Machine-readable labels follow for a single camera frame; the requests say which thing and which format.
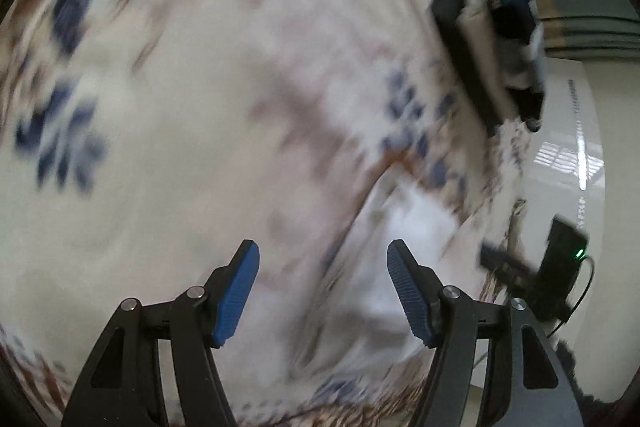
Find white headboard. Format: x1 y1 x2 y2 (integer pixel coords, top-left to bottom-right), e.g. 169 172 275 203
517 56 640 408

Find white t-shirt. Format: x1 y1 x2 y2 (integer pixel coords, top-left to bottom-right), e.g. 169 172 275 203
300 177 483 375

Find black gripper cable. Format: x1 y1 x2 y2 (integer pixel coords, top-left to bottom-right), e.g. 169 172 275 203
546 256 599 339

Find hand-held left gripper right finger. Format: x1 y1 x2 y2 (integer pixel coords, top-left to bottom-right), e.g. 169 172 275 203
386 238 584 427

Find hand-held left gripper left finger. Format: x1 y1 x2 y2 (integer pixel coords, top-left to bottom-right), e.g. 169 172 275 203
61 239 261 427

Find bed with floral bedspread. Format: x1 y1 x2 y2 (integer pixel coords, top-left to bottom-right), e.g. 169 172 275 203
0 0 533 427

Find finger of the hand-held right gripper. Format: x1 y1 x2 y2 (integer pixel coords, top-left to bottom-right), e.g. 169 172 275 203
480 244 537 294

